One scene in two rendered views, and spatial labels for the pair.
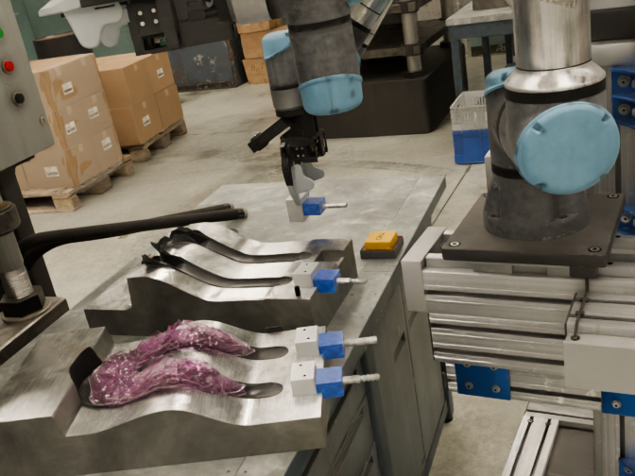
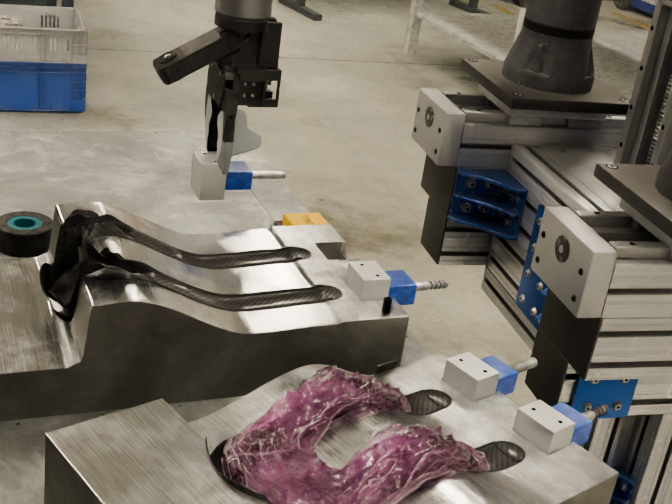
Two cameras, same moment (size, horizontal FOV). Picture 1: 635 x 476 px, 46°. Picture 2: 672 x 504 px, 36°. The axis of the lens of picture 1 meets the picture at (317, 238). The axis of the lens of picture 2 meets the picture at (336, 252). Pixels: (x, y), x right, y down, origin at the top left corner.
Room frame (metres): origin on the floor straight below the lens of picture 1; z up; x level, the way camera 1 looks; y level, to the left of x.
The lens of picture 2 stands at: (0.56, 0.90, 1.46)
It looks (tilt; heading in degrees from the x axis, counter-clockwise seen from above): 25 degrees down; 311
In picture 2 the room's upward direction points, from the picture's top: 8 degrees clockwise
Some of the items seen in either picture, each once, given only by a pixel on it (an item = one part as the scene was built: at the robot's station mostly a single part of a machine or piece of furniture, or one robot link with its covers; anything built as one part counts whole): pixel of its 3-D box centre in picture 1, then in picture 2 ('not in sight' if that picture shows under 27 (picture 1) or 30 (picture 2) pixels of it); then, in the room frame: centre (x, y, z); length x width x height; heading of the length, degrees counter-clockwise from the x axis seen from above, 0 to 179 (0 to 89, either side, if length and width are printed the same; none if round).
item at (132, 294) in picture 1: (219, 276); (175, 293); (1.41, 0.21, 0.87); 0.50 x 0.26 x 0.14; 67
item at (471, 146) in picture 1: (507, 135); (9, 73); (4.45, -1.26, 0.11); 0.61 x 0.41 x 0.22; 63
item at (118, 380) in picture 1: (166, 360); (355, 435); (1.06, 0.27, 0.90); 0.26 x 0.18 x 0.08; 84
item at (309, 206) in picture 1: (318, 206); (240, 175); (1.57, -0.02, 0.92); 0.13 x 0.05 x 0.05; 67
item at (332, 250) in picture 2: (330, 263); (335, 263); (1.37, -0.02, 0.87); 0.05 x 0.05 x 0.04; 67
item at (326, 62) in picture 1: (326, 62); not in sight; (0.93, -0.05, 1.34); 0.11 x 0.08 x 0.11; 175
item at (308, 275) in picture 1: (332, 280); (401, 287); (1.25, -0.01, 0.89); 0.13 x 0.05 x 0.05; 67
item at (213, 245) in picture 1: (218, 257); (192, 260); (1.40, 0.20, 0.92); 0.35 x 0.16 x 0.09; 67
